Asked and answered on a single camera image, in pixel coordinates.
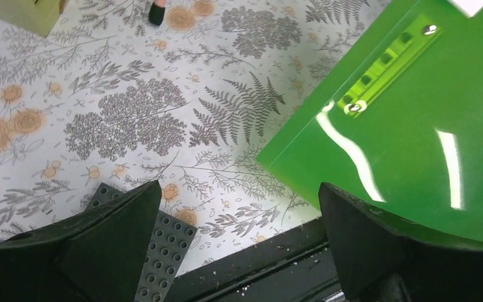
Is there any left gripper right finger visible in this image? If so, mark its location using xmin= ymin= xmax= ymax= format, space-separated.
xmin=318 ymin=182 xmax=483 ymax=301

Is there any yellow-green drawer cabinet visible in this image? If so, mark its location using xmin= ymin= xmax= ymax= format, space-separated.
xmin=0 ymin=0 xmax=69 ymax=37

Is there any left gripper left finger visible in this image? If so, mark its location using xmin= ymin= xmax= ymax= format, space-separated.
xmin=0 ymin=181 xmax=162 ymax=301

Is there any green transparent folder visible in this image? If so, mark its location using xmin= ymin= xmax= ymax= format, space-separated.
xmin=257 ymin=1 xmax=483 ymax=242

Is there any dark grey studded plate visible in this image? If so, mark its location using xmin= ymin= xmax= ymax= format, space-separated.
xmin=84 ymin=182 xmax=199 ymax=302

